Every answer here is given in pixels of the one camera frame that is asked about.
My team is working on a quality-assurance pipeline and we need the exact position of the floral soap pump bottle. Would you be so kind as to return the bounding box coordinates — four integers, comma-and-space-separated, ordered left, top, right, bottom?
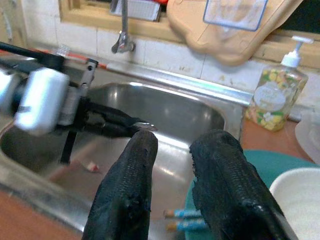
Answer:
244, 35, 310, 133

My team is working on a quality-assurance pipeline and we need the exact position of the clear container with blue rim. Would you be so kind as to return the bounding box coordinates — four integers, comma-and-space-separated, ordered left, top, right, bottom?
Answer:
202, 0, 269, 33

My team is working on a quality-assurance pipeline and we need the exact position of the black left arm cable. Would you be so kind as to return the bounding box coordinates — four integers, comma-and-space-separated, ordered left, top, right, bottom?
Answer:
0, 41, 65, 72

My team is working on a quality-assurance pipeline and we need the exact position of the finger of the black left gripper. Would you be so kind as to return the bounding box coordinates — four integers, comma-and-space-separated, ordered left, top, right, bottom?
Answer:
84, 98, 148, 127
83, 121, 141, 139

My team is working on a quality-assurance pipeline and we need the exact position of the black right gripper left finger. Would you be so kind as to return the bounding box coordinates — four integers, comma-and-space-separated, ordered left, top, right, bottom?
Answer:
82, 129, 160, 240

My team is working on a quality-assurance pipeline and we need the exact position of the beige cutting board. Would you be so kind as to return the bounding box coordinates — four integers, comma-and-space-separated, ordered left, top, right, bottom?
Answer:
166, 0, 305, 67

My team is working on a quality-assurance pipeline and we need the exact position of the small red white scrap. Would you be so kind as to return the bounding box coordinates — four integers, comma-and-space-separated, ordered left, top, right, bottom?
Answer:
79, 161, 101, 173

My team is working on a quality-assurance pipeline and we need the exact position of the metal faucet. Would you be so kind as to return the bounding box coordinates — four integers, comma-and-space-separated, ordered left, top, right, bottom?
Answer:
111, 0, 137, 55

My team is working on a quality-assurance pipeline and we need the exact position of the teal plate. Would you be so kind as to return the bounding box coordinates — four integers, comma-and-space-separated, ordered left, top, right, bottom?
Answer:
184, 149, 320, 240

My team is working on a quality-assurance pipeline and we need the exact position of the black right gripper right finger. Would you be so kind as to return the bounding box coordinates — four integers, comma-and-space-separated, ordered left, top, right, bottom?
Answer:
188, 129, 298, 240

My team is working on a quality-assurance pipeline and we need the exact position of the metal spoon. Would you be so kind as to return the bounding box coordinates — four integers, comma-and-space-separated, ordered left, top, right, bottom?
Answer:
133, 121, 159, 132

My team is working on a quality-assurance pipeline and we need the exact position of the grey ribbed sill item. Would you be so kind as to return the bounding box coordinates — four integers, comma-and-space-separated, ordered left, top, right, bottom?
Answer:
109, 0, 162, 23

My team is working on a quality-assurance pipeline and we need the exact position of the wooden window frame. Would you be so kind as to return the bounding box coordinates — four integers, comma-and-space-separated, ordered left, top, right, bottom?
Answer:
58, 0, 320, 68

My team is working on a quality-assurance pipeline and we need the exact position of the stainless steel double sink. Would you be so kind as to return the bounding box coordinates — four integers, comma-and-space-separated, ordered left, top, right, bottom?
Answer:
0, 53, 253, 240

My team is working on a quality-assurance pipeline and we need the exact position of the blue chopstick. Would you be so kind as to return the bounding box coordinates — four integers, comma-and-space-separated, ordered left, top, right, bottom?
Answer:
166, 219, 208, 232

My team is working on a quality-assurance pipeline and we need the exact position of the white bowl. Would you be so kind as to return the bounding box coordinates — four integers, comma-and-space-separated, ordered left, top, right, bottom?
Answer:
269, 166, 320, 240

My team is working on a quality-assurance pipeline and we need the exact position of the red stick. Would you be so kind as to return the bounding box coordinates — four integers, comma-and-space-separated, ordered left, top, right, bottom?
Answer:
57, 44, 111, 70

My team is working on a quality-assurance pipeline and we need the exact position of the grey drain tray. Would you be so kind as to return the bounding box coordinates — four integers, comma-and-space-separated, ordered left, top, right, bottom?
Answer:
287, 74, 320, 163

